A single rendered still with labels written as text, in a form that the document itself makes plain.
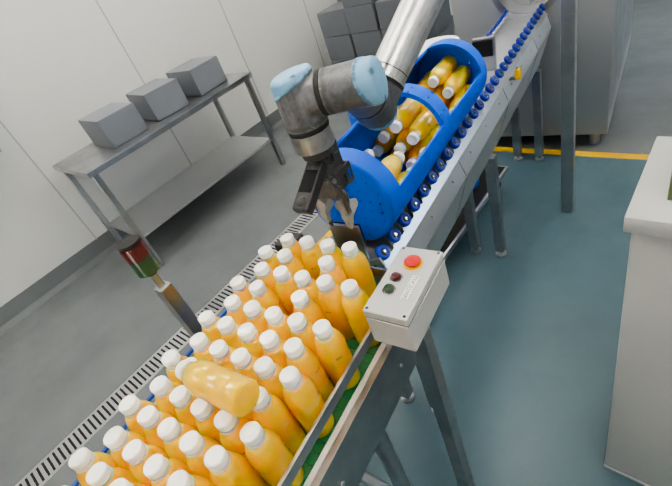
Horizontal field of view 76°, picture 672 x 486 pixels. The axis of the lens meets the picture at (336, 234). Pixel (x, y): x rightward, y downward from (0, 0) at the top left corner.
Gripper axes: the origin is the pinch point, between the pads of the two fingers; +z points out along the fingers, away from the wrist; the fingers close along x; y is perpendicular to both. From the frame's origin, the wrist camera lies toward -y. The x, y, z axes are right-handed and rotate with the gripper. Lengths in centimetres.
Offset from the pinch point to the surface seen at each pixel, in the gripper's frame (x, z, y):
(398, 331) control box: -22.1, 9.7, -18.6
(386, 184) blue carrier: -3.9, 0.6, 18.4
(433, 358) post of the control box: -21.9, 31.6, -9.1
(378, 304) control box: -17.6, 5.5, -16.3
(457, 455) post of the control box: -21, 79, -10
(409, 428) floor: 10, 115, 6
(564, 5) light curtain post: -23, 3, 158
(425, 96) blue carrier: 0, -5, 59
